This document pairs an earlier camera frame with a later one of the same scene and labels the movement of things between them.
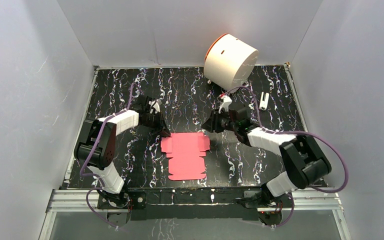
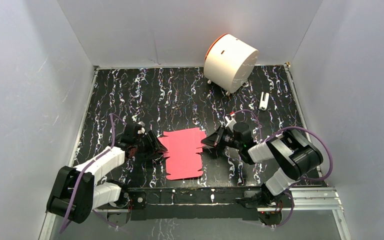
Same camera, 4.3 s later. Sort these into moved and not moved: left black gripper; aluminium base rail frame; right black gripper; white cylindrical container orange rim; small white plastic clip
Moved: left black gripper; right black gripper
Not moved: aluminium base rail frame; small white plastic clip; white cylindrical container orange rim
